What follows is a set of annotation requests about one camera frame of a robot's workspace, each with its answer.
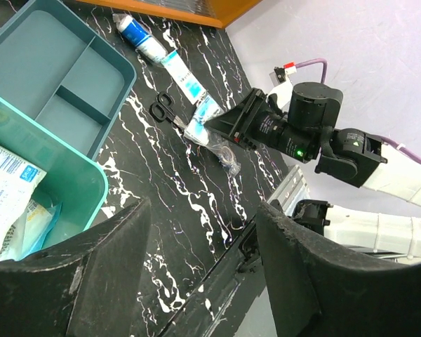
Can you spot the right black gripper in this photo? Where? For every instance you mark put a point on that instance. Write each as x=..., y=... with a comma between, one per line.
x=301, y=133

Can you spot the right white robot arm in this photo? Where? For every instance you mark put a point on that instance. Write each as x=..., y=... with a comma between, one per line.
x=389, y=180

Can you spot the clear plastic vial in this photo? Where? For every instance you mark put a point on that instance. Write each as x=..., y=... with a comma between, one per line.
x=195, y=131

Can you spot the orange wooden rack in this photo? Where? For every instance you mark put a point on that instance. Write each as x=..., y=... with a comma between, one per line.
x=219, y=13

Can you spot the teal medicine kit box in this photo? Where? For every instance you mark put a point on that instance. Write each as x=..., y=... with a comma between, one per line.
x=71, y=179

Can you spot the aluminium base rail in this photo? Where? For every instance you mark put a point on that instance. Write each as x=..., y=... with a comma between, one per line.
x=290, y=191

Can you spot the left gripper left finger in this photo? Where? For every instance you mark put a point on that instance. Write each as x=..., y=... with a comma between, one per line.
x=84, y=286

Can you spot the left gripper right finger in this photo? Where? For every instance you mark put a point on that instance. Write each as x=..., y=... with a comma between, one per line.
x=319, y=288

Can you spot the black handled scissors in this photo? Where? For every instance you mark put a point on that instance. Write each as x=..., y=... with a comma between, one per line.
x=162, y=110

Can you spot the blue divided tray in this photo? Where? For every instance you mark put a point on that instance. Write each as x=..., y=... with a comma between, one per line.
x=59, y=72

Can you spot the long blue white packet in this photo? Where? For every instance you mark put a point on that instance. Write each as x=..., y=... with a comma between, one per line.
x=39, y=223

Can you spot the white blue gauze packet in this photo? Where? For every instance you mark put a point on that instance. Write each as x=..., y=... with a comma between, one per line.
x=18, y=180

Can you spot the blue white spray bottle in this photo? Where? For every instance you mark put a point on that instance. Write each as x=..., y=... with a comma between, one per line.
x=139, y=37

